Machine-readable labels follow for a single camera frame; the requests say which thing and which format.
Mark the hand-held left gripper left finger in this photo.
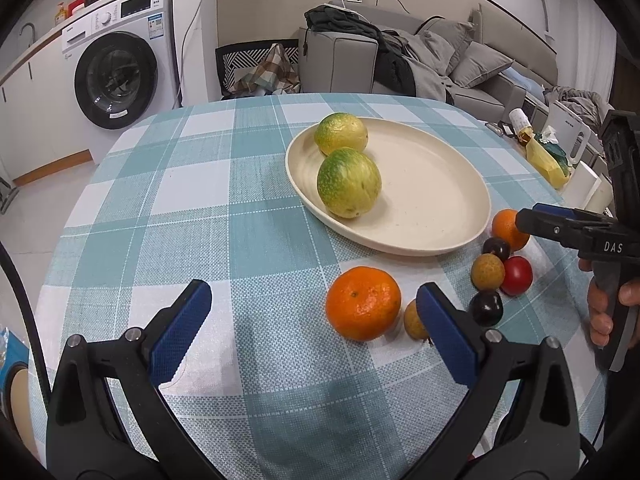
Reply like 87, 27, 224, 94
46, 280, 223, 480

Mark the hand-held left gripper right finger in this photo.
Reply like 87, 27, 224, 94
405, 282, 581, 480

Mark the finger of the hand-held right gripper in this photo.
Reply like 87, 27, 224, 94
532, 203, 615, 228
515, 208, 596, 256

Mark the brown longan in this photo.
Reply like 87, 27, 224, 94
403, 298, 432, 342
470, 254, 506, 292

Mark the small orange mandarin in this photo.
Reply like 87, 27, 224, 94
491, 208, 531, 252

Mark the dark purple plum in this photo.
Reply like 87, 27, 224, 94
470, 290, 504, 327
482, 237, 512, 261

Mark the red tomato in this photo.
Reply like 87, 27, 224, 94
500, 256, 534, 297

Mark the large orange mandarin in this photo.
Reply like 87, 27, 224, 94
325, 265, 402, 342

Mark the cream oval plate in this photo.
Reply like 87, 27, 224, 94
285, 116, 492, 257

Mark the person's right hand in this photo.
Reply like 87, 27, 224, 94
578, 257, 640, 348

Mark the white box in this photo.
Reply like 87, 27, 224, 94
565, 164, 601, 207

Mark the yellow bag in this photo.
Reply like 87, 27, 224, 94
525, 137, 571, 188

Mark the dark green bag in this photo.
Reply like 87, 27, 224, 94
542, 142, 571, 168

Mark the white kettle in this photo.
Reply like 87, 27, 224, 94
542, 100, 591, 168

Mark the grey crumpled blanket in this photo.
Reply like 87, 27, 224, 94
542, 86, 613, 126

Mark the white brown bottle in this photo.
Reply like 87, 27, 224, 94
509, 108, 533, 146

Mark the dark wooden cabinet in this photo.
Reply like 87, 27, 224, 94
607, 30, 640, 116

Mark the teal checked tablecloth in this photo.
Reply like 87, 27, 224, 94
27, 92, 608, 480

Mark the light blue pillow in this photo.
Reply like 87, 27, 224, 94
500, 67, 541, 96

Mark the grey cushion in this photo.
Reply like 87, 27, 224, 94
450, 41, 515, 88
417, 19, 476, 73

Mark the green yellow passion fruit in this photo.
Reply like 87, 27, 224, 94
314, 112, 369, 157
316, 147, 383, 219

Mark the grey black coat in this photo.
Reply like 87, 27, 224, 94
372, 30, 453, 106

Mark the white washing machine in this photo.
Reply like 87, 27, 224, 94
61, 0, 182, 131

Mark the grey sofa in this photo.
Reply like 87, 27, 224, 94
299, 1, 558, 126

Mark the white cabinet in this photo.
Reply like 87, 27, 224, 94
0, 10, 93, 183

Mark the black striped chair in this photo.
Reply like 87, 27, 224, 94
215, 40, 301, 101

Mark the plaid cloth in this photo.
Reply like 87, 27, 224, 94
222, 42, 301, 97

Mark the dark green jacket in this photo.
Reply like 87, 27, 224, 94
305, 5, 386, 37

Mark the thick black cable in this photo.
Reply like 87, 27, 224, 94
0, 240, 51, 411

